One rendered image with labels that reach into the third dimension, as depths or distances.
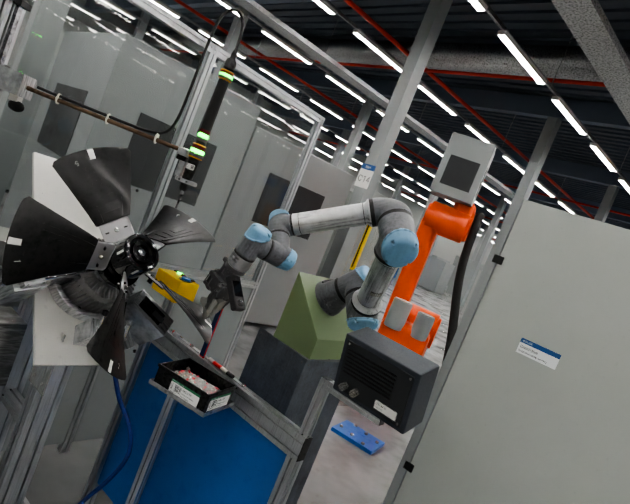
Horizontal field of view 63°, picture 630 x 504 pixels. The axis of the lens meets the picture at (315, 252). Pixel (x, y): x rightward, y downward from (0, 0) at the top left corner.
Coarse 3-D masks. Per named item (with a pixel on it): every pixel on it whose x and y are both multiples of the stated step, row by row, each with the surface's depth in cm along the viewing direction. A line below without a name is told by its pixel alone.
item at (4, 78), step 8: (0, 64) 159; (0, 72) 158; (8, 72) 158; (16, 72) 158; (0, 80) 158; (8, 80) 158; (16, 80) 158; (24, 80) 159; (32, 80) 163; (0, 88) 159; (8, 88) 158; (16, 88) 158; (24, 88) 160; (24, 96) 162
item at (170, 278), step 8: (160, 272) 209; (168, 272) 209; (176, 272) 215; (168, 280) 206; (176, 280) 203; (160, 288) 208; (176, 288) 202; (184, 288) 204; (192, 288) 207; (168, 296) 204; (184, 296) 205; (192, 296) 208
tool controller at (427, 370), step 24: (360, 336) 151; (384, 336) 155; (360, 360) 148; (384, 360) 143; (408, 360) 143; (336, 384) 155; (360, 384) 149; (384, 384) 143; (408, 384) 138; (432, 384) 144; (384, 408) 144; (408, 408) 139
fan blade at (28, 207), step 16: (32, 208) 129; (48, 208) 132; (16, 224) 127; (32, 224) 129; (48, 224) 132; (64, 224) 135; (32, 240) 130; (48, 240) 133; (64, 240) 136; (80, 240) 140; (96, 240) 143; (16, 256) 128; (32, 256) 131; (48, 256) 135; (64, 256) 138; (80, 256) 142; (16, 272) 129; (32, 272) 133; (48, 272) 137; (64, 272) 141
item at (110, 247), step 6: (96, 246) 144; (102, 246) 146; (108, 246) 147; (114, 246) 148; (96, 252) 146; (102, 252) 147; (108, 252) 148; (96, 258) 147; (108, 258) 149; (90, 264) 146; (102, 264) 149
